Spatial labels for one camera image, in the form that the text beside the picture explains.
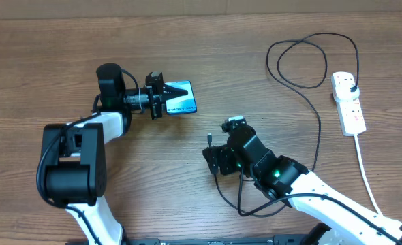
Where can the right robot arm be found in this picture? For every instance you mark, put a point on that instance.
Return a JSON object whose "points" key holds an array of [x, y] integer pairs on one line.
{"points": [[282, 179]]}

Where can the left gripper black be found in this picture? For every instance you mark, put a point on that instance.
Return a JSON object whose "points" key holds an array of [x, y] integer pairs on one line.
{"points": [[157, 102]]}

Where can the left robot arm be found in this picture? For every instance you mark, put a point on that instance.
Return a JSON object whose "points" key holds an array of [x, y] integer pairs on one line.
{"points": [[72, 173]]}

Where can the white power strip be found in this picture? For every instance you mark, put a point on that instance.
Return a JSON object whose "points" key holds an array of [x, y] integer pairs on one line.
{"points": [[350, 112]]}

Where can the Galaxy S24+ smartphone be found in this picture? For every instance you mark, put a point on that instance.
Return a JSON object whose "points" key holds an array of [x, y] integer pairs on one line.
{"points": [[183, 104]]}

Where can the white charger plug adapter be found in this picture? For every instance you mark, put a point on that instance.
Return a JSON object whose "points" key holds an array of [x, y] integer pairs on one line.
{"points": [[342, 93]]}

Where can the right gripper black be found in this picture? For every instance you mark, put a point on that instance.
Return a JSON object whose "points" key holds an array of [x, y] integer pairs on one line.
{"points": [[225, 154]]}

